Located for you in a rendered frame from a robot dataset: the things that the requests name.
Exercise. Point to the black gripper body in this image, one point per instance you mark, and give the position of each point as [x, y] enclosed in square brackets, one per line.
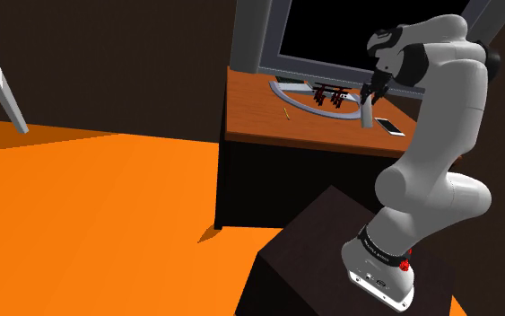
[383, 72]

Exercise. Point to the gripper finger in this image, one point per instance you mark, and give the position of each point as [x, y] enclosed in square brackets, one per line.
[378, 94]
[366, 93]

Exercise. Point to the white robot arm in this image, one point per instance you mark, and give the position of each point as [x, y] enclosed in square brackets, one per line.
[449, 114]

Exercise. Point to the white phone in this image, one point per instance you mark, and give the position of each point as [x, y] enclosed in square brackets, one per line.
[389, 126]

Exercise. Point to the black and red barred object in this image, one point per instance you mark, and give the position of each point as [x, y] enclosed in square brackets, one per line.
[331, 94]

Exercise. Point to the grey monitor with curved stand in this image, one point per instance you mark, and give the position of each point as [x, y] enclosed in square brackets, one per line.
[344, 26]

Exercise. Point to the yellow pencil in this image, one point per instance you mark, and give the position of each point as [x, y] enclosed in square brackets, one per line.
[286, 113]

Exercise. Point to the wooden desk with black base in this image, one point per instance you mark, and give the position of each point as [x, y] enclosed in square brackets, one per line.
[256, 118]

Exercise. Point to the dark robot stand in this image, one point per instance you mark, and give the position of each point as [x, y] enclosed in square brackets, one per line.
[313, 245]

